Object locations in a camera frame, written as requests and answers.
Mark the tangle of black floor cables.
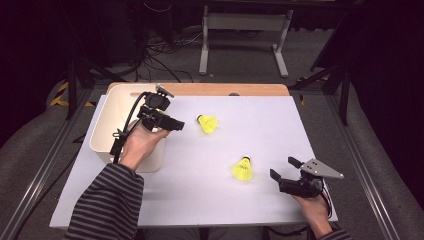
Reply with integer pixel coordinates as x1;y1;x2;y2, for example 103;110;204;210
133;29;204;84

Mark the white metal stand frame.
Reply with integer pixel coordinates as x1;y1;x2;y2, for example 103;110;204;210
198;4;294;79

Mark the aluminium floor rail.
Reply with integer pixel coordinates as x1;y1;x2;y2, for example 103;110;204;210
324;94;404;240
0;89;98;240

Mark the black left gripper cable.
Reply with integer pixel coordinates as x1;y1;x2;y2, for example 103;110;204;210
109;91;149;165

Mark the person's right hand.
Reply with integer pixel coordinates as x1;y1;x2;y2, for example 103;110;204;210
291;193;334;239

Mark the black curtain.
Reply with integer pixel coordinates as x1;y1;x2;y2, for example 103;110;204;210
311;0;424;209
0;0;114;148

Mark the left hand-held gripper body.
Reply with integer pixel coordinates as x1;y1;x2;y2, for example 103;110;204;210
137;83;175;132

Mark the yellow black floor tape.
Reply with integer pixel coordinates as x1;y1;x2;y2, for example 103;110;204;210
49;81;96;108

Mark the yellow shuttlecock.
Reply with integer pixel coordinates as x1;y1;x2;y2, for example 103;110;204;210
231;155;254;182
195;114;219;135

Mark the black tripod stand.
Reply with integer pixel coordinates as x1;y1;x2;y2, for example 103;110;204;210
64;56;128;121
288;63;351;127

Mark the wooden table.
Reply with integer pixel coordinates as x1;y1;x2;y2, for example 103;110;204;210
106;82;291;98

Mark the white plastic storage bin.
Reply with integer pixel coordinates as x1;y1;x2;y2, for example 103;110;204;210
89;83;168;174

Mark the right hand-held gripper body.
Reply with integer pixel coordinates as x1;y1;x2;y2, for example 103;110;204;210
278;158;345;199

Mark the person's left hand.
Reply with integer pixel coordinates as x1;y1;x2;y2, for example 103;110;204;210
119;123;171;172

